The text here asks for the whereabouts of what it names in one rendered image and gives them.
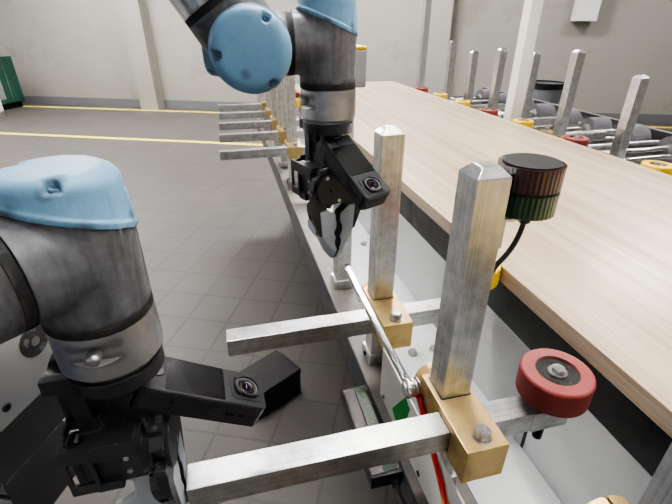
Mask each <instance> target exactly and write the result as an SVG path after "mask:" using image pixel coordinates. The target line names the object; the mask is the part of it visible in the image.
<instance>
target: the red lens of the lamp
mask: <svg viewBox="0 0 672 504"><path fill-rule="evenodd" d="M503 156H504V155H502V156H500V157H499V158H498V163H497V165H499V166H501V167H502V168H503V169H504V170H505V171H507V172H508V173H509V174H510V175H511V176H512V178H513V179H512V184H511V189H510V192H514V193H518V194H524V195H534V196H546V195H553V194H557V193H559V192H560V191H561V190H562V186H563V182H564V178H565V174H566V171H567V167H568V166H567V164H566V163H565V162H563V161H562V162H563V163H564V167H563V168H561V169H558V170H552V171H536V170H527V169H521V168H517V167H513V166H510V165H508V164H506V163H504V162H503V161H502V157H503Z"/></svg>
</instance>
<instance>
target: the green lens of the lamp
mask: <svg viewBox="0 0 672 504"><path fill-rule="evenodd" d="M560 194H561V191H560V192H559V193H558V194H557V195H555V196H552V197H547V198H529V197H521V196H516V195H512V194H509V199H508V204H507V209H506V214H505V217H508V218H512V219H517V220H523V221H544V220H548V219H551V218H553V217H554V216H555V213H556V209H557V205H558V201H559V197H560Z"/></svg>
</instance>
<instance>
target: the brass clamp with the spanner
mask: <svg viewBox="0 0 672 504"><path fill-rule="evenodd" d="M431 366H432V362H429V363H427V364H425V365H423V366H422V367H421V368H420V369H419V370H418V371H417V372H416V374H415V376H414V377H417V378H418V379H419V381H420V384H421V388H422V395H421V400H422V404H423V407H424V411H425V415H426V414H431V413H436V412H439V414H440V416H441V418H442V419H443V421H444V423H445V425H446V426H447V428H448V430H449V432H450V436H449V441H448V447H447V450H446V451H444V452H445V454H446V456H447V458H448V460H449V462H450V464H451V465H452V467H453V469H454V471H455V473H456V475H457V477H458V479H459V481H460V482H461V483H466V482H470V481H474V480H478V479H482V478H486V477H490V476H494V475H498V474H501V473H502V470H503V466H504V463H505V459H506V456H507V452H508V449H509V445H510V444H509V442H508V441H507V439H506V438H505V436H504V435H503V433H502V432H501V430H500V429H499V428H498V426H497V425H496V423H495V422H494V420H493V419H492V418H491V416H490V415H489V413H488V412H487V410H486V409H485V407H484V406H483V405H482V403H481V402H480V400H479V399H478V397H477V396H476V395H475V393H474V392H473V390H472V389H471V387H470V391H469V394H465V395H460V396H455V397H450V398H445V399H442V398H441V396H440V395H439V393H438V391H437V389H436V388H435V386H434V384H433V383H432V381H431V379H430V373H431ZM477 424H486V425H487V426H488V427H489V428H490V429H492V432H491V435H492V442H491V444H489V445H485V446H484V445H480V444H478V443H476V442H475V441H474V440H473V438H472V431H473V430H474V429H475V428H476V425H477Z"/></svg>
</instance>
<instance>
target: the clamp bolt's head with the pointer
mask: <svg viewBox="0 0 672 504"><path fill-rule="evenodd" d="M413 380H414V382H415V385H416V389H417V396H416V399H417V403H418V407H419V411H420V415H425V411H424V407H423V404H422V400H421V395H422V388H421V384H420V381H419V379H418V378H417V377H414V378H413ZM401 388H402V392H403V394H404V396H408V388H407V385H406V383H405V382H402V383H401ZM431 458H432V461H433V465H434V469H435V473H436V477H437V481H438V485H439V489H440V492H441V495H442V498H443V501H444V503H445V504H447V499H446V493H445V488H444V484H443V480H442V476H441V473H440V469H439V465H438V461H437V457H436V453H433V454H431Z"/></svg>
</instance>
